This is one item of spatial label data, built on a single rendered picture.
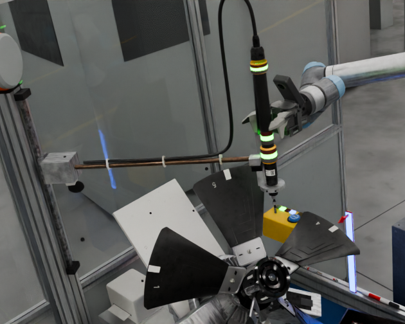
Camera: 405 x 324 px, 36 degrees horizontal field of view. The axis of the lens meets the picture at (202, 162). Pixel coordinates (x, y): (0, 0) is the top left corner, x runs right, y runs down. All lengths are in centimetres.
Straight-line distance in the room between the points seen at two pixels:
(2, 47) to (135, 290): 98
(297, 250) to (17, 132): 90
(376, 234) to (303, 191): 114
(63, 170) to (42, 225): 22
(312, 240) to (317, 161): 122
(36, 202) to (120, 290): 53
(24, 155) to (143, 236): 44
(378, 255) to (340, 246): 199
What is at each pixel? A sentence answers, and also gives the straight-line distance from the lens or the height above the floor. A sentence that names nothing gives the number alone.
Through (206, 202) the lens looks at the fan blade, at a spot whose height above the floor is 137.
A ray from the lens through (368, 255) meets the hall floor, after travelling 397.
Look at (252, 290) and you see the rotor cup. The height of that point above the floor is 120.
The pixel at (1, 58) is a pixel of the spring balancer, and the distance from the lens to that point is 179.
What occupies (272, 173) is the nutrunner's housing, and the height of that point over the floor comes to 150.
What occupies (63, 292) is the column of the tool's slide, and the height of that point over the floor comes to 111.
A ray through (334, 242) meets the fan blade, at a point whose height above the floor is 118.
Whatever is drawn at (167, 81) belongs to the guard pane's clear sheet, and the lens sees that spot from 235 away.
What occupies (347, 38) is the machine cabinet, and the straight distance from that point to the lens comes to 632.
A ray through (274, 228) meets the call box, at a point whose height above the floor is 104.
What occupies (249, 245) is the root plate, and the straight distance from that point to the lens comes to 185.
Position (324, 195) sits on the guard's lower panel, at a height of 66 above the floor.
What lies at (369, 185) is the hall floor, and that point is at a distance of 471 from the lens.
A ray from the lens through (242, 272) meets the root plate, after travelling 179.
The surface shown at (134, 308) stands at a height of 94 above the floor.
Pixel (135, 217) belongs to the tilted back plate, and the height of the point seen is 133.
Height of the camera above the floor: 229
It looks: 26 degrees down
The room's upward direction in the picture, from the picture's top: 9 degrees counter-clockwise
